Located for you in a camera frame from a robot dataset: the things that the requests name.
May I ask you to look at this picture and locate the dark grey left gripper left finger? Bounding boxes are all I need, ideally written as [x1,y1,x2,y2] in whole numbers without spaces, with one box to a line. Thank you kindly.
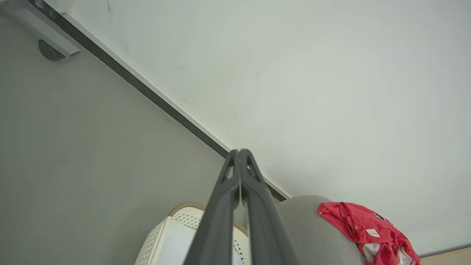
[183,149,242,265]

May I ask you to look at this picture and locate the grey table leg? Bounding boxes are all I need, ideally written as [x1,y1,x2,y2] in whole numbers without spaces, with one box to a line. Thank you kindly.
[0,0,82,58]

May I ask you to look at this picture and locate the red garment with white stripe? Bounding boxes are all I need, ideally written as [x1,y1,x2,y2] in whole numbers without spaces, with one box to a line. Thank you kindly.
[362,241,421,265]

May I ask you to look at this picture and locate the dark baseboard strip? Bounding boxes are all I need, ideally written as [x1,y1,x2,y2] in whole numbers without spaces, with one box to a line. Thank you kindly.
[29,0,288,202]

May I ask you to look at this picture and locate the red jersey with black lettering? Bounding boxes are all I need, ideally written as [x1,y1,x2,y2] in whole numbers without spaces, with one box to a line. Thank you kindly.
[317,201,410,260]

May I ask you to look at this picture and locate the white perforated laundry basket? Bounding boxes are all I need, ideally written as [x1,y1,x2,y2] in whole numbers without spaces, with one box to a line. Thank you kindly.
[134,201,251,265]

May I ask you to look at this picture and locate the grey fabric sofa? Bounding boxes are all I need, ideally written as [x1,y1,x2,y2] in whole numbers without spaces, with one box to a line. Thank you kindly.
[274,195,368,265]

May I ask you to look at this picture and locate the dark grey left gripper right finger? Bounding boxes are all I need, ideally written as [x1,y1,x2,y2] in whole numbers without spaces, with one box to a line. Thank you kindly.
[238,149,299,265]

